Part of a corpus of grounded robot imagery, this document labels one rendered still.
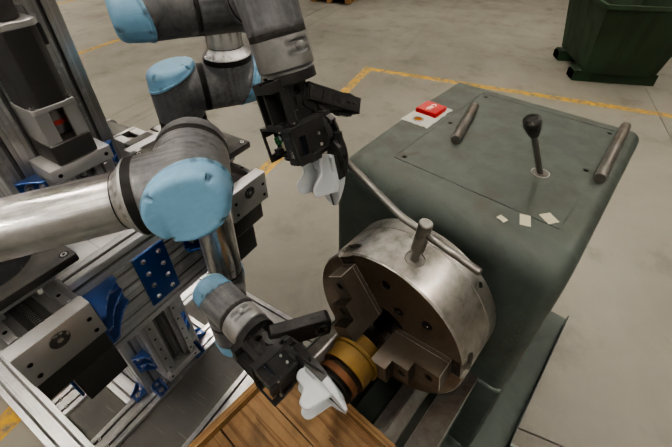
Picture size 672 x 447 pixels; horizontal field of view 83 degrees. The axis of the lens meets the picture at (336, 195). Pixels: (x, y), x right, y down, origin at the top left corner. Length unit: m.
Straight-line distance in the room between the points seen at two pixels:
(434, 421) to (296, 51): 0.75
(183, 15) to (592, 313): 2.29
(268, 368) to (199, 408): 1.03
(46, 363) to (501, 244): 0.82
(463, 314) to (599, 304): 1.89
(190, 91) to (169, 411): 1.19
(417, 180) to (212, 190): 0.42
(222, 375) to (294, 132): 1.35
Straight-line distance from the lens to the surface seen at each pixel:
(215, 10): 0.58
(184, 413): 1.70
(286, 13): 0.50
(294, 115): 0.51
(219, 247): 0.81
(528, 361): 1.45
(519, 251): 0.71
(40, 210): 0.62
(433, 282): 0.63
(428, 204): 0.74
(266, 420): 0.89
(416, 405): 0.93
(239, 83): 0.99
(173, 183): 0.52
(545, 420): 2.02
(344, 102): 0.57
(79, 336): 0.89
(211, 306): 0.77
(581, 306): 2.45
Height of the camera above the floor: 1.71
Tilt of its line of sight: 39 degrees down
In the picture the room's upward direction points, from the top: straight up
